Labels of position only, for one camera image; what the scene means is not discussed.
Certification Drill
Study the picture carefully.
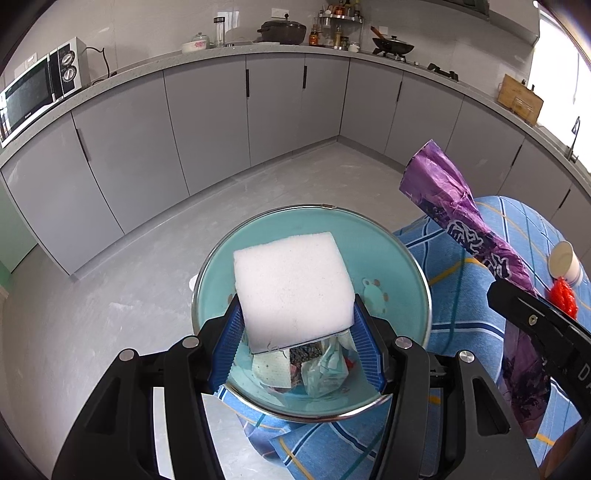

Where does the clear printed plastic bag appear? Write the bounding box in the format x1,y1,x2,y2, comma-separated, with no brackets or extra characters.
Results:
300,335,354,398

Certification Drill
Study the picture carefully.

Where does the black power cable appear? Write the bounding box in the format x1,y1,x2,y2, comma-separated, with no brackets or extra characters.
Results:
85,45,116,79

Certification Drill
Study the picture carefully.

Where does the range hood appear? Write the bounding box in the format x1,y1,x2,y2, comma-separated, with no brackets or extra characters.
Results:
438,0,492,19

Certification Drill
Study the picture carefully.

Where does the white perforated foam sheet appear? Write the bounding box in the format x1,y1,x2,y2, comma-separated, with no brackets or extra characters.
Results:
252,353,294,391

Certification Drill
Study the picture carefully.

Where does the blue checked tablecloth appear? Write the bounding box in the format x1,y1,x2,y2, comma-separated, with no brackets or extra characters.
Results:
217,196,591,480

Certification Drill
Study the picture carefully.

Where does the metal spice rack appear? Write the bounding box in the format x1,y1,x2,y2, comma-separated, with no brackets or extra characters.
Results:
316,0,365,49

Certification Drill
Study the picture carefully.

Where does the white floral casserole dish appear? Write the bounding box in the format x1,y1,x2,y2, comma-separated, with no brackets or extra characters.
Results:
181,32,211,53

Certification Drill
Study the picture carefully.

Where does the white foam block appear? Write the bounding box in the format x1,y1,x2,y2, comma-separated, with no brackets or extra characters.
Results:
232,232,357,355

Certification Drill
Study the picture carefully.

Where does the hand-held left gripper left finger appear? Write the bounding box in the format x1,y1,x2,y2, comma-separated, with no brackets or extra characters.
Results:
52,293,245,480

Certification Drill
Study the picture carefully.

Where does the dark grey knitted cloth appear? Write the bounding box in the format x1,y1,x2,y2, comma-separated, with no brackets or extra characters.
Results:
288,344,324,365

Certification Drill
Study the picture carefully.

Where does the red plastic mesh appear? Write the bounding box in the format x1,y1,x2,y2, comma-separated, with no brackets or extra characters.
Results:
549,276,579,319

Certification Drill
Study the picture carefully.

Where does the dark kitchen faucet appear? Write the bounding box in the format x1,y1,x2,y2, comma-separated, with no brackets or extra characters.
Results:
567,116,581,162

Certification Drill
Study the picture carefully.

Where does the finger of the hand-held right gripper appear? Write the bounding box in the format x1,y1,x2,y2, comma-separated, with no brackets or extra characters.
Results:
488,279,571,352

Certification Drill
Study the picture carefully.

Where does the white paper cup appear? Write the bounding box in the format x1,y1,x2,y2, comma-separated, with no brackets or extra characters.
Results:
548,241,583,284

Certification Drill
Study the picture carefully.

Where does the black lidded pot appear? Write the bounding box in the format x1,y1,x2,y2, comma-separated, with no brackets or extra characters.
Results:
257,14,308,45

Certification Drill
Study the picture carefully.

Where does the grey kitchen countertop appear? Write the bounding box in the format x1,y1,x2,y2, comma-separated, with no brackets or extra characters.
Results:
0,41,591,185

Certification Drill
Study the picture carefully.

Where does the black gas stove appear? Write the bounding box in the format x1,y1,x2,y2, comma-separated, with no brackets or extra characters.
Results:
372,46,462,84

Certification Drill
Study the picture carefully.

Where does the bright window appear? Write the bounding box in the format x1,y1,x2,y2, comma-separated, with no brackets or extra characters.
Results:
529,9,591,176

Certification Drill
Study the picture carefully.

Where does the white microwave oven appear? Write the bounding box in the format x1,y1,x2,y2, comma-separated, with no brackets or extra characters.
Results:
0,37,88,149

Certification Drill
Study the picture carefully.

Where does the light blue enamel basin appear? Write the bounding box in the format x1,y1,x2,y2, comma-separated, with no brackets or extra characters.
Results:
191,205,434,424

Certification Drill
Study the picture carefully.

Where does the purple snack wrapper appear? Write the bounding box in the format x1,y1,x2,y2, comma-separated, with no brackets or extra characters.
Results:
399,139,552,439

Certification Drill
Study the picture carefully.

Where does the black wok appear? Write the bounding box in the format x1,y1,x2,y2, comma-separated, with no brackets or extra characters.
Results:
370,25,415,56

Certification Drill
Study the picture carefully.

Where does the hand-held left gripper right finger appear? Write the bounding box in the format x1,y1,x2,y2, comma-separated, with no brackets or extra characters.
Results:
353,293,540,480

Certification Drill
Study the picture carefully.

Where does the row of grey cabinet doors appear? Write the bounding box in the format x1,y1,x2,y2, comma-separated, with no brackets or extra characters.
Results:
0,46,591,278

